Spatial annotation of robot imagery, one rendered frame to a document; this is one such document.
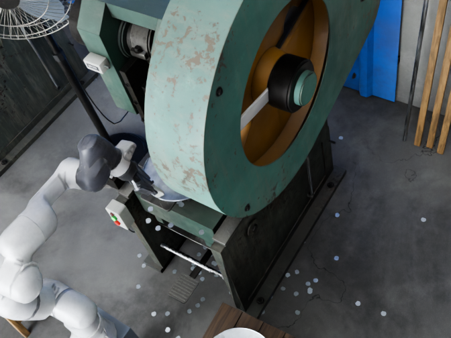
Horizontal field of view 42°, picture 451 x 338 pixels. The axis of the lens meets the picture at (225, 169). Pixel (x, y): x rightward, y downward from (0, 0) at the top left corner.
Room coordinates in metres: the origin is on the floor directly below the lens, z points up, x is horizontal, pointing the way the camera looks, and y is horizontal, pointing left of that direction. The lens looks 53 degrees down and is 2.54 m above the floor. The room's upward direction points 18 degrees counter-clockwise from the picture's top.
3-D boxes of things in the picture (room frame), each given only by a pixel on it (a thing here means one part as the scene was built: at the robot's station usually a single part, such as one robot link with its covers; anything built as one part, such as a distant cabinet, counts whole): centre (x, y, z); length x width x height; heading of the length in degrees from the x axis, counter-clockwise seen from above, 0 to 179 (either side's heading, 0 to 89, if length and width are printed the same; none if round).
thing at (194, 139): (1.29, -0.23, 1.33); 1.03 x 0.28 x 0.82; 133
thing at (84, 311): (0.96, 0.64, 0.71); 0.18 x 0.11 x 0.25; 45
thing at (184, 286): (1.38, 0.17, 0.14); 0.59 x 0.10 x 0.05; 133
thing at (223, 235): (1.37, -0.21, 0.45); 0.92 x 0.12 x 0.90; 133
